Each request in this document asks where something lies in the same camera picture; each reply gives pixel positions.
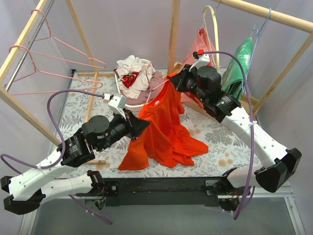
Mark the salmon pink garment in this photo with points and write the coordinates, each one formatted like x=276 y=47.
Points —
x=203 y=42

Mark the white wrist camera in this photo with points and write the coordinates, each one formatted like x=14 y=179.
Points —
x=116 y=103
x=200 y=59

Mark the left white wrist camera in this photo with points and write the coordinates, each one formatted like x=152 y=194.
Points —
x=116 y=103

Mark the white cloth in basket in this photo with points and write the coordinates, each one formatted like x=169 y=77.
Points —
x=127 y=66

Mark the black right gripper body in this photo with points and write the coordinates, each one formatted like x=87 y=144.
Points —
x=182 y=80

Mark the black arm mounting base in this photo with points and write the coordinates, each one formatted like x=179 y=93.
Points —
x=166 y=191

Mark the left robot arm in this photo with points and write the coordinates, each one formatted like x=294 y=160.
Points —
x=40 y=183

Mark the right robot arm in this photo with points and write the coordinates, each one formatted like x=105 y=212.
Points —
x=278 y=163

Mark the white laundry basket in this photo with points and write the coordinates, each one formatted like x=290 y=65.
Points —
x=132 y=107

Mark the floral patterned table mat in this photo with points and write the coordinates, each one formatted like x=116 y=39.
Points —
x=226 y=150

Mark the light blue wire hanger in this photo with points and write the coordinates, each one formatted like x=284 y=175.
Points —
x=258 y=34

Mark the orange t shirt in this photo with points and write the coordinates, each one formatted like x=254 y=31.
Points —
x=165 y=140

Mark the red patterned cloth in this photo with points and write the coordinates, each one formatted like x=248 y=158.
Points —
x=129 y=79

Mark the green white garment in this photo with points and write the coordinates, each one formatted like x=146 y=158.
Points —
x=232 y=79

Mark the cream plastic hanger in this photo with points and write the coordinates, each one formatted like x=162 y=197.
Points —
x=216 y=37

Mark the mauve cloth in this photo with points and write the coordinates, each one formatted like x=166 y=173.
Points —
x=156 y=83

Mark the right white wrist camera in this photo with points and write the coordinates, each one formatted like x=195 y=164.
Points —
x=200 y=59

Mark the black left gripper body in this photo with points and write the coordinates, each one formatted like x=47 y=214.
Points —
x=132 y=125

